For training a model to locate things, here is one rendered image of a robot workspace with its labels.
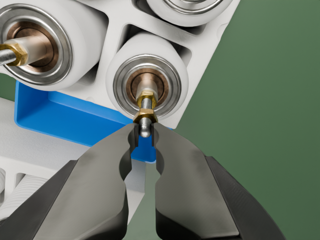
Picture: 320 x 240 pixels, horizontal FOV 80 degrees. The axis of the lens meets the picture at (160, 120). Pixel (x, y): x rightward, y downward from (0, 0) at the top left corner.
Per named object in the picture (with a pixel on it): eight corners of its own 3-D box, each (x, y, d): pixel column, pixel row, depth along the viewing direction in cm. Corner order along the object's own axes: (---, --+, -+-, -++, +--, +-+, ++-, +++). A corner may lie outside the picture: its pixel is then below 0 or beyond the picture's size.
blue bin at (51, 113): (43, 101, 48) (12, 125, 38) (48, 59, 43) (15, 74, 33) (154, 136, 55) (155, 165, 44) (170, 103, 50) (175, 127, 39)
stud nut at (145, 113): (144, 103, 15) (144, 107, 14) (161, 115, 15) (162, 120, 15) (130, 121, 15) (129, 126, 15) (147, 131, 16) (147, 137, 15)
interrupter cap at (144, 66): (105, 104, 22) (104, 106, 22) (126, 40, 19) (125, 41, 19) (164, 125, 24) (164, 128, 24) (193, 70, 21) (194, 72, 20)
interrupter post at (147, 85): (133, 93, 22) (131, 105, 19) (141, 74, 21) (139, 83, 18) (153, 100, 22) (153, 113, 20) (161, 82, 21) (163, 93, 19)
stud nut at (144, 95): (145, 86, 18) (145, 89, 17) (160, 96, 19) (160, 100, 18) (134, 102, 19) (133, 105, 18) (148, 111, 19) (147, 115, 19)
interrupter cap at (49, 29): (65, 3, 17) (62, 2, 17) (82, 83, 21) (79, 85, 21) (-21, 3, 17) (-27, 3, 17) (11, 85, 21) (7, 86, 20)
